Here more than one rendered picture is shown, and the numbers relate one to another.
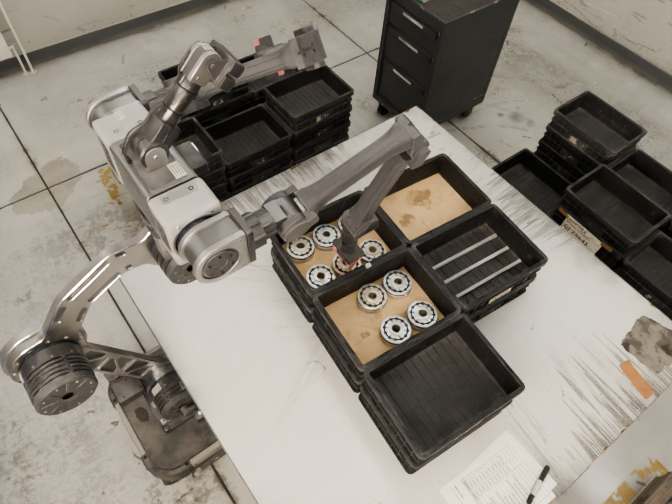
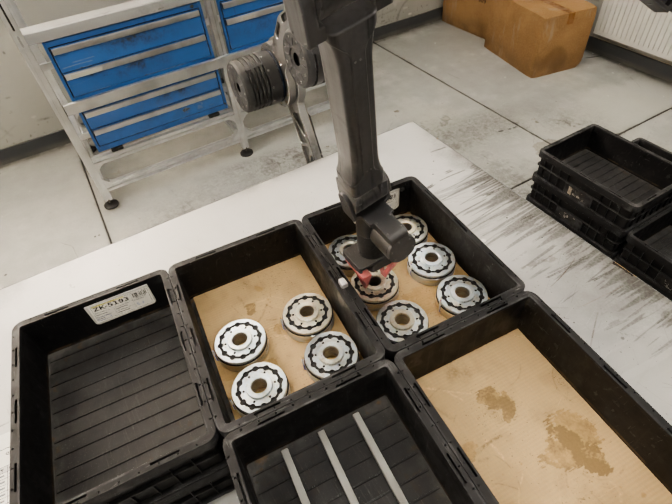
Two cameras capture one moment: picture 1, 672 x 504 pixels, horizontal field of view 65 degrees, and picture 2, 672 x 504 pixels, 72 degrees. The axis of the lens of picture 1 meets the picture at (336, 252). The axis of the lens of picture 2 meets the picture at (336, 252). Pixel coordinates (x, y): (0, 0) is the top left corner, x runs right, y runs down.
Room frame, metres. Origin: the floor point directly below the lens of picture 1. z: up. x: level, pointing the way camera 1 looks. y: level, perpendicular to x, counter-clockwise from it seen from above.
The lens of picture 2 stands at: (1.13, -0.66, 1.63)
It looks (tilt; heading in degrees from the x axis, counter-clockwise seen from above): 47 degrees down; 106
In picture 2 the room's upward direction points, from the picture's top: 6 degrees counter-clockwise
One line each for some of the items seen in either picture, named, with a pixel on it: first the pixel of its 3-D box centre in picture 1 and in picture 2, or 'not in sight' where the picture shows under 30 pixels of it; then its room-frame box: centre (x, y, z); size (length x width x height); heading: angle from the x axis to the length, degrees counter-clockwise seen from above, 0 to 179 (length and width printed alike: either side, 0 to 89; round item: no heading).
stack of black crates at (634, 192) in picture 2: (179, 181); (592, 209); (1.75, 0.83, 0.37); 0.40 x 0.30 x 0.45; 132
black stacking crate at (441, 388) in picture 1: (440, 387); (118, 391); (0.61, -0.36, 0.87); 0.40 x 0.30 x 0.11; 127
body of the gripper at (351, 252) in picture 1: (348, 244); (371, 242); (1.03, -0.04, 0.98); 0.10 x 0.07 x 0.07; 43
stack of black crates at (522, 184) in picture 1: (528, 194); not in sight; (2.01, -1.02, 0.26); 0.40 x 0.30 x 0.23; 42
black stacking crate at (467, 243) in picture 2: (336, 248); (402, 269); (1.09, 0.00, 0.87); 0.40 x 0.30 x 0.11; 127
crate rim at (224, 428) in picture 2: (386, 305); (267, 310); (0.85, -0.18, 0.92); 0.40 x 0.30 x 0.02; 127
